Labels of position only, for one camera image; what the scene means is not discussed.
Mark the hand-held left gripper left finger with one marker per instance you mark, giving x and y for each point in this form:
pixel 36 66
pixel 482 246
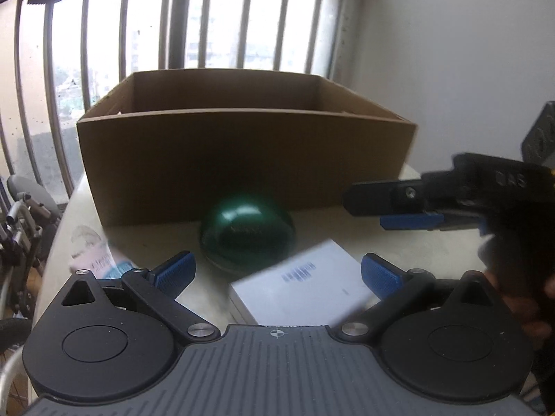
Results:
pixel 175 271

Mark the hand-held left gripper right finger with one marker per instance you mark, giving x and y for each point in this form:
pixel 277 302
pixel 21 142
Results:
pixel 381 275

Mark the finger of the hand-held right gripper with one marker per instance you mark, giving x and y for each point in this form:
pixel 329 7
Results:
pixel 407 222
pixel 377 197

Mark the green round bowl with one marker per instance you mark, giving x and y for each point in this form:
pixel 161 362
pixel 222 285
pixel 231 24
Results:
pixel 243 229

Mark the white carton box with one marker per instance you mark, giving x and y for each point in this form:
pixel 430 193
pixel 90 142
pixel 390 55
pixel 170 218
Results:
pixel 303 288

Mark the brown cardboard box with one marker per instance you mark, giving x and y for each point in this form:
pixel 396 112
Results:
pixel 217 160

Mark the person's right hand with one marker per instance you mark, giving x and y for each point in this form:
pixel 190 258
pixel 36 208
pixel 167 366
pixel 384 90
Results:
pixel 522 312

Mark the pink and blue packet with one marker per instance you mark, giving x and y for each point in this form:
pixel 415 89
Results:
pixel 93 260

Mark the metal window grille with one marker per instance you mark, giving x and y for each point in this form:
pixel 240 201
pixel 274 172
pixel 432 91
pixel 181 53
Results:
pixel 180 17

